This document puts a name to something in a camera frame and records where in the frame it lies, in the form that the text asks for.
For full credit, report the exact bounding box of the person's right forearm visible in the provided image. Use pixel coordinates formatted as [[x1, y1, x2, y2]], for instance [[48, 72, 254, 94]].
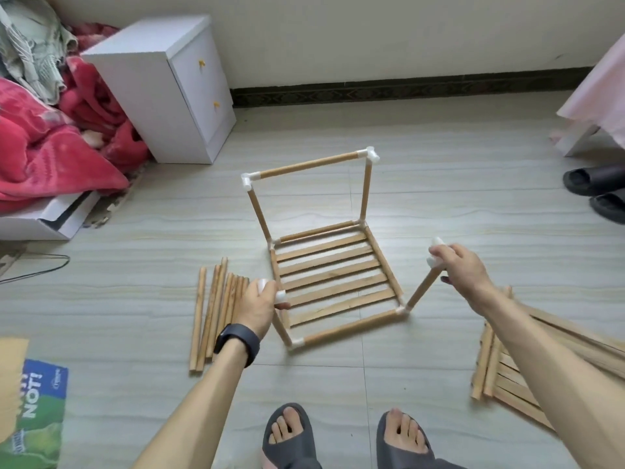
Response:
[[479, 292, 625, 469]]

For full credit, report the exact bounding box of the pale green cloth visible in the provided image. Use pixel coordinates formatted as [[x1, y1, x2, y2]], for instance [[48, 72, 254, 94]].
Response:
[[0, 0, 77, 106]]

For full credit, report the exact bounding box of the person's left hand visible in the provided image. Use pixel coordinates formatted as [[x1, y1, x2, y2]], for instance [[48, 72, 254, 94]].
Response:
[[232, 278, 291, 340]]

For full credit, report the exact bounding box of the white bed leg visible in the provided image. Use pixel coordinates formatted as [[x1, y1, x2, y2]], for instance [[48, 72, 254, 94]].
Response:
[[555, 122, 599, 158]]

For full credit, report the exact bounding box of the red fleece blanket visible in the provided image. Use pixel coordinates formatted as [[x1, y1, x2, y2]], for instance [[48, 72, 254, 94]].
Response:
[[0, 22, 150, 213]]

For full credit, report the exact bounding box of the person's black sandal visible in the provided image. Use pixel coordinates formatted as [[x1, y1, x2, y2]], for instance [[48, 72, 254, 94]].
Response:
[[260, 402, 324, 469], [376, 408, 468, 469]]

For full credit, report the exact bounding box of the wire clothes hanger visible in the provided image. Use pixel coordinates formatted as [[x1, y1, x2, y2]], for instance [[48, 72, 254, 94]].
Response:
[[0, 251, 72, 284]]

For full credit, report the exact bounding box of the white box cabinet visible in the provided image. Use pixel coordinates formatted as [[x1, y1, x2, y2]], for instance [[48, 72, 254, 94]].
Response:
[[81, 16, 236, 165]]

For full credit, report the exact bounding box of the green cardboard box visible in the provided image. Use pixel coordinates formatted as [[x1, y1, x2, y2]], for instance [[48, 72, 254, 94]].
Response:
[[0, 337, 70, 469]]

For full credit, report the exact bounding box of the person's left forearm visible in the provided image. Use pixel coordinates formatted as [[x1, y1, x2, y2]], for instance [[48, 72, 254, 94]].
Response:
[[132, 337, 250, 469]]

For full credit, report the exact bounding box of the single wooden stick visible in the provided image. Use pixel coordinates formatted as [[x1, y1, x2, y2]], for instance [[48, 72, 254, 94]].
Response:
[[272, 309, 293, 343], [359, 161, 373, 225], [248, 187, 273, 243], [303, 309, 398, 345], [258, 151, 363, 180], [277, 221, 361, 242], [405, 266, 441, 311]]

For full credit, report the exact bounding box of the flat white box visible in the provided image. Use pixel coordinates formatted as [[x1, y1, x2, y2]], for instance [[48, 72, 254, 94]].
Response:
[[0, 190, 99, 241]]

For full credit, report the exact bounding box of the pile of wooden dowels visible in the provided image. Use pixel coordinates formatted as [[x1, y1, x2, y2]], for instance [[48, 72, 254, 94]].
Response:
[[188, 257, 253, 374]]

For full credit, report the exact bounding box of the person's right hand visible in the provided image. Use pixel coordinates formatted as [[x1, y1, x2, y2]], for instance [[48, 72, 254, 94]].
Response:
[[430, 243, 501, 313]]

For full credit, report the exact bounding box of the black slipper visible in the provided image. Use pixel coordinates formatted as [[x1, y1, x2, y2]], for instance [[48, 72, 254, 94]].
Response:
[[562, 163, 625, 197], [589, 192, 625, 225]]

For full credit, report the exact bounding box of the pink ruffled bed skirt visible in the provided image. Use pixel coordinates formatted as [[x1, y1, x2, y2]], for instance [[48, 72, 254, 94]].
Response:
[[557, 34, 625, 150]]

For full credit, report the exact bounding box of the black smartwatch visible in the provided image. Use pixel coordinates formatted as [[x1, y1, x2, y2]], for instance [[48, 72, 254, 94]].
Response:
[[214, 323, 262, 368]]

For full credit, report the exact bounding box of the slatted wooden shelf panel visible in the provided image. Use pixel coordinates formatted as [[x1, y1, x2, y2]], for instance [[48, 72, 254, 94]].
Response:
[[471, 286, 625, 431], [268, 221, 406, 348]]

